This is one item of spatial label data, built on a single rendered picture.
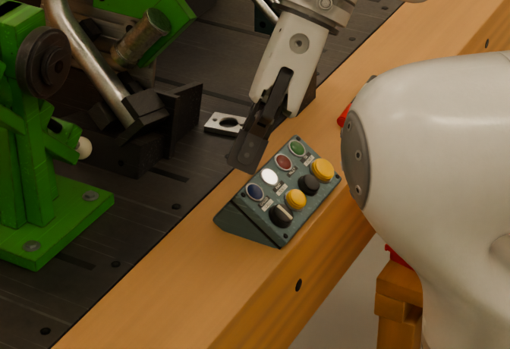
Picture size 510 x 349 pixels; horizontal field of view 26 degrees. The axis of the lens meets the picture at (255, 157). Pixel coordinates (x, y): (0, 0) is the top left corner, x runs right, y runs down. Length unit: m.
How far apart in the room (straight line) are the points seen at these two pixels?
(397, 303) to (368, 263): 1.31
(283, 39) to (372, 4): 0.70
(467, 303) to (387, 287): 0.64
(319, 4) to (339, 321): 1.48
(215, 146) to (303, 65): 0.34
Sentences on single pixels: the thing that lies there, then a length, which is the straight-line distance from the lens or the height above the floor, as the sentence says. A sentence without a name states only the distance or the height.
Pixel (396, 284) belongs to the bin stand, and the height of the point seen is 0.80.
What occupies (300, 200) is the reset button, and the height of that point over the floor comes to 0.93.
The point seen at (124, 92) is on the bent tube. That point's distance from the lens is 1.37.
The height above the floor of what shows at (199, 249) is 0.90.
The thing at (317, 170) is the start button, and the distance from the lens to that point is 1.31.
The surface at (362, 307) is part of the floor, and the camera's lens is 2.56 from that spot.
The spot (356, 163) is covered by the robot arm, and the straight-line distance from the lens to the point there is 0.70.
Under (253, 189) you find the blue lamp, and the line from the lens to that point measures 1.25.
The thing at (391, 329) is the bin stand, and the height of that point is 0.72.
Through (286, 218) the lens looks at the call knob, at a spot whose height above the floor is 0.93.
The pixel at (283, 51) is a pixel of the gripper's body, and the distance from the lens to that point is 1.11.
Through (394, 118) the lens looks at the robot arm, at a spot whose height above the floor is 1.32.
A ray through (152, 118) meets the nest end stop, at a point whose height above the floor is 0.97.
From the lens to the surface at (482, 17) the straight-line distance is 1.79.
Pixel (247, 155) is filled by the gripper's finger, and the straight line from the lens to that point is 1.15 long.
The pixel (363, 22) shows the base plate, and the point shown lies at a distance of 1.75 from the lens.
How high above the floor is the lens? 1.66
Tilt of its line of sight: 33 degrees down
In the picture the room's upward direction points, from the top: straight up
